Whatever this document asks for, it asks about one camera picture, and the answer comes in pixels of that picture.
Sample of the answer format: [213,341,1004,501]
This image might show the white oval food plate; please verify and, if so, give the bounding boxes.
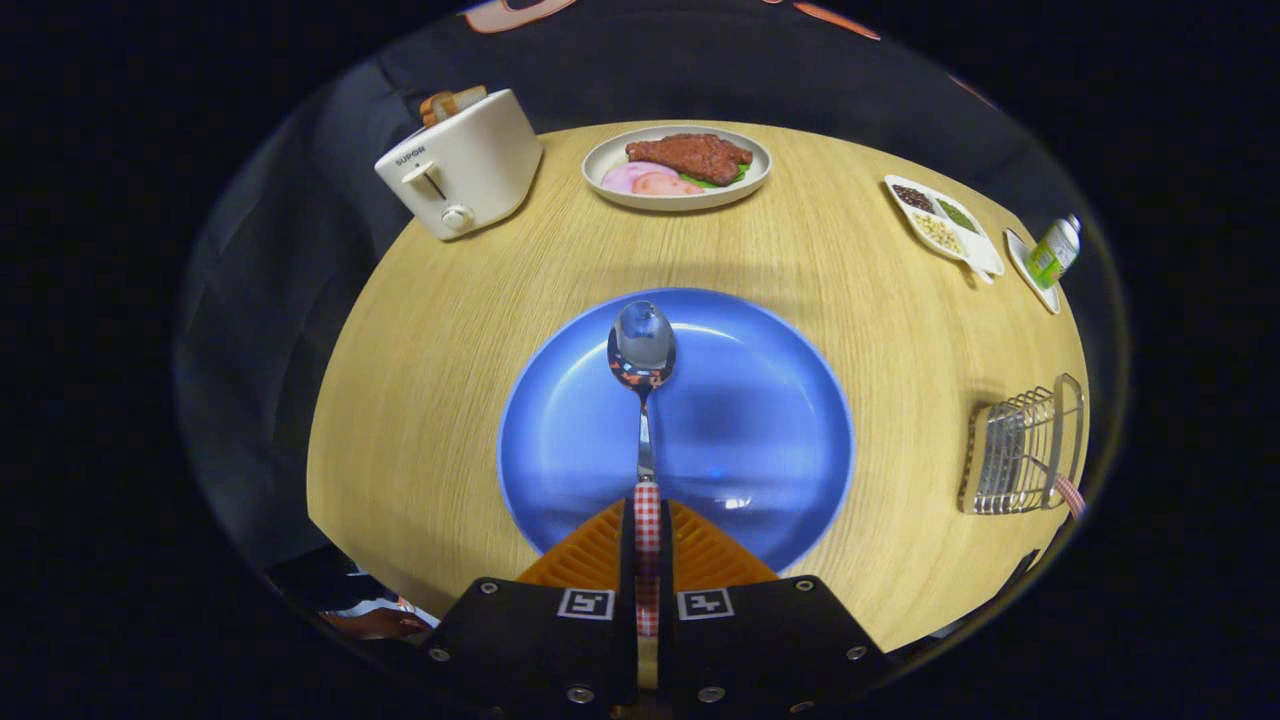
[581,125,773,212]

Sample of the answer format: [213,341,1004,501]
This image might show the green lettuce leaf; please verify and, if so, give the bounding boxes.
[680,165,751,191]

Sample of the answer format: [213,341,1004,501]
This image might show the fork with red checked handle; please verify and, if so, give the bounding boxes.
[1030,460,1089,521]

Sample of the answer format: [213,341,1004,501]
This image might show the pile of yellow soybeans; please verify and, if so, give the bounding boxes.
[912,212,961,254]

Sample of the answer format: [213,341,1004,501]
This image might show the cream white toaster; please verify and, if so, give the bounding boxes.
[374,88,544,242]

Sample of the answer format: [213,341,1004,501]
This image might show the spoon with red checked handle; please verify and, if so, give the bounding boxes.
[607,300,678,638]

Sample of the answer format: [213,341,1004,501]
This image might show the small white oval dish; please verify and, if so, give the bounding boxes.
[1004,228,1062,315]

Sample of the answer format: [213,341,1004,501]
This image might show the pink ham slice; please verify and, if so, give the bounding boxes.
[632,171,706,197]
[601,161,681,195]

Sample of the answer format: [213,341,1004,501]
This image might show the blue round plate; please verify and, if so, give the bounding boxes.
[497,288,856,576]

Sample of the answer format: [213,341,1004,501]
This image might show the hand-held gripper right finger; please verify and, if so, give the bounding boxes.
[658,498,893,716]

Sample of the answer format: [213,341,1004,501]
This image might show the white divided tray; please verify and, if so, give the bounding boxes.
[884,175,1006,286]

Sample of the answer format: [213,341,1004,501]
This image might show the green can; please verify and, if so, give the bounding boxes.
[1025,214,1083,291]

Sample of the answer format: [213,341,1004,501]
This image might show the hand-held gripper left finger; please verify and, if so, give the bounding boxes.
[420,498,641,716]

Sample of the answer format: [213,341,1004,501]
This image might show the metal wire cutlery basket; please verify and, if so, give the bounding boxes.
[958,373,1087,516]

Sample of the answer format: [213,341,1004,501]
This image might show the brown toast slice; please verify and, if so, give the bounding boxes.
[419,85,489,128]

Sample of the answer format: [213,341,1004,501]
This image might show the brown meat steak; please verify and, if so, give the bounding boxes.
[626,133,754,187]

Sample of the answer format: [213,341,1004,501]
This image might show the person's dark clothing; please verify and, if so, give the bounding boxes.
[262,545,401,613]

